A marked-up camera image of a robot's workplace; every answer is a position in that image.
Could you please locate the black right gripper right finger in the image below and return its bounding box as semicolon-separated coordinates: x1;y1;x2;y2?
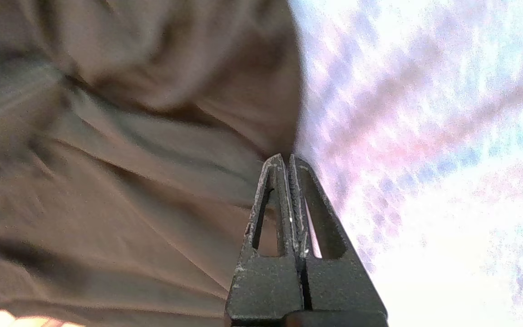
289;154;389;327

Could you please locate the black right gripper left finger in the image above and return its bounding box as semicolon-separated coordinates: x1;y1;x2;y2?
224;154;310;327

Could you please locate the black printed t-shirt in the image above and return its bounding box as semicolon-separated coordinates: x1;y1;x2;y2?
0;0;308;327

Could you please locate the bed with blue sheet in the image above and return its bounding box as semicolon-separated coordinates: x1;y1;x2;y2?
289;0;523;327

